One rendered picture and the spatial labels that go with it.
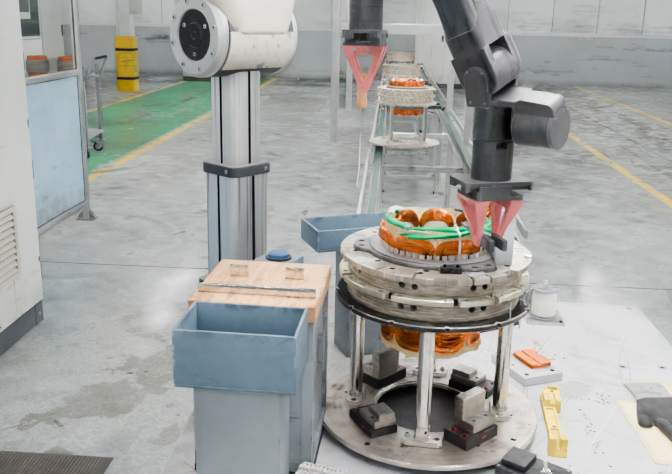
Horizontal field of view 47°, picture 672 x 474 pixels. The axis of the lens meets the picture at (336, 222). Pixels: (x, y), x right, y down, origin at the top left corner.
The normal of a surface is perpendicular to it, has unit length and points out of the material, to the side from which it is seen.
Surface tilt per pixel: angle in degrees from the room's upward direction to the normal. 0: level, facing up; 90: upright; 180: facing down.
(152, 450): 0
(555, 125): 90
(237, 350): 90
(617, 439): 0
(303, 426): 90
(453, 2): 105
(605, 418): 0
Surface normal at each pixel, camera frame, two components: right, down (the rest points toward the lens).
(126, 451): 0.02, -0.96
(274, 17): 0.75, 0.18
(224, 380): -0.11, 0.25
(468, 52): -0.60, 0.47
